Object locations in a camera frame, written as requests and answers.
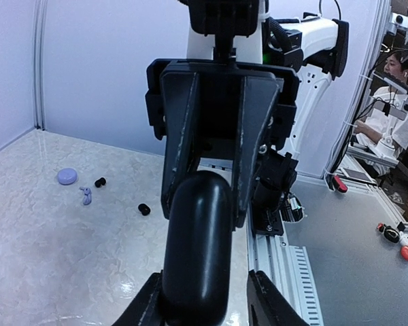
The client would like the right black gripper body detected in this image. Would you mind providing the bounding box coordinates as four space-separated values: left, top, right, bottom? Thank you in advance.
146 59 299 149

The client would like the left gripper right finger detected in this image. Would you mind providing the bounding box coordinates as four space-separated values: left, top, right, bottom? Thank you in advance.
247 270 308 326

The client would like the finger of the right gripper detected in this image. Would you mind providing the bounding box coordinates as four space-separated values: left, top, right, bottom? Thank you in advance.
232 73 280 228
160 71 201 219

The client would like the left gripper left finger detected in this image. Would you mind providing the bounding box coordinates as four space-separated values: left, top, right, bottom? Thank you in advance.
112 271 165 326

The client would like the black earbud charging case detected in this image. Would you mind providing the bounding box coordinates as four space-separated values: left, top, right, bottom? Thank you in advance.
161 170 233 325

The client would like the black earbud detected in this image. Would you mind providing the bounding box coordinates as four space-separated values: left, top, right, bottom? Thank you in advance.
138 203 151 216
94 177 107 188

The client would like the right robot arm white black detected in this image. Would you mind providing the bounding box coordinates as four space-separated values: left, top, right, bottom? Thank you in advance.
146 11 349 227

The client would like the purple earbud charging case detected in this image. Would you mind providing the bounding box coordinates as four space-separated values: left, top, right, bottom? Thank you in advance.
56 168 78 185

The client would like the purple earbud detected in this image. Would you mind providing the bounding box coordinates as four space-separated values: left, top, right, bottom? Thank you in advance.
80 187 92 206

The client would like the person in white shirt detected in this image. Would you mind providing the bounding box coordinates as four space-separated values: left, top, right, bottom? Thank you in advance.
355 50 408 177

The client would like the red black toy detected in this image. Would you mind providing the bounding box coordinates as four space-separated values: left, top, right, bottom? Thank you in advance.
377 222 408 261

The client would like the white perforated cable duct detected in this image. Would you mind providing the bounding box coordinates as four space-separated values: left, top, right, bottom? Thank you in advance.
286 246 324 326

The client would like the front aluminium rail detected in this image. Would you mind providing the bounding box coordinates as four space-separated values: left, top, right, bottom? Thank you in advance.
247 217 294 305

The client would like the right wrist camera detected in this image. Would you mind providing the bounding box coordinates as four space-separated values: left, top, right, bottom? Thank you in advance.
187 0 260 37

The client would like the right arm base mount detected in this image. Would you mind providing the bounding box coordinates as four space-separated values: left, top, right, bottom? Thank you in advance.
251 149 299 236

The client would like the red handled tool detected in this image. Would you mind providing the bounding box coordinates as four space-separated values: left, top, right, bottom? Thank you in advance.
332 175 348 194

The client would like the right aluminium frame post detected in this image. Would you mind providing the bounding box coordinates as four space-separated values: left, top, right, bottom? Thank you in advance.
323 1 391 183

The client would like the aluminium frame post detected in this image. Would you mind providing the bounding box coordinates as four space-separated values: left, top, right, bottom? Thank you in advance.
323 1 391 183
33 0 48 130

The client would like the left aluminium frame post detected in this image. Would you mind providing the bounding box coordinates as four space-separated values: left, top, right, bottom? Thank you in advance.
33 0 48 130

